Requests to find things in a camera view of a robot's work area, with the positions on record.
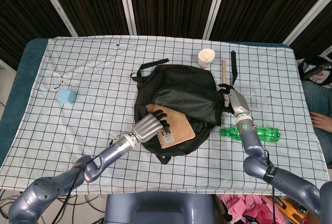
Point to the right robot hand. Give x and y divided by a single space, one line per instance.
238 103

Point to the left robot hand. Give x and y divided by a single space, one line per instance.
146 128

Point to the brown spiral notebook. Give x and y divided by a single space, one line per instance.
179 128

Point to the black backpack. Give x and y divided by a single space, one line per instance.
186 91

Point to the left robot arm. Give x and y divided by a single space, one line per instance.
90 167

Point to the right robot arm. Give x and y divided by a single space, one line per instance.
251 143

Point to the bystander hand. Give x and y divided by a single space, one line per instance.
320 120

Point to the clear plastic tray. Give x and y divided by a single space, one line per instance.
259 97

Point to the wooden stick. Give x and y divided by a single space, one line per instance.
223 73

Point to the green plastic bottle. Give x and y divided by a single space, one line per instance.
268 133

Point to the white paper cup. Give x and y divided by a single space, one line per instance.
206 58

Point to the bystander jeans leg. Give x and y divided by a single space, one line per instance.
319 97

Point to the blue-grey robot torso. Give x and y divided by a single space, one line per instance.
160 209

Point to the white black checked tablecloth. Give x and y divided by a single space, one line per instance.
90 66

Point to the light blue foam cube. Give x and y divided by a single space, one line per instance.
66 96

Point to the pink cloth pile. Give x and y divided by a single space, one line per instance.
246 208

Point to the yellow tool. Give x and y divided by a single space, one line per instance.
290 208

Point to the dark blue table pad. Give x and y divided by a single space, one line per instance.
15 78

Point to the white partition post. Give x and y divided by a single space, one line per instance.
216 6
57 6
127 3
308 14

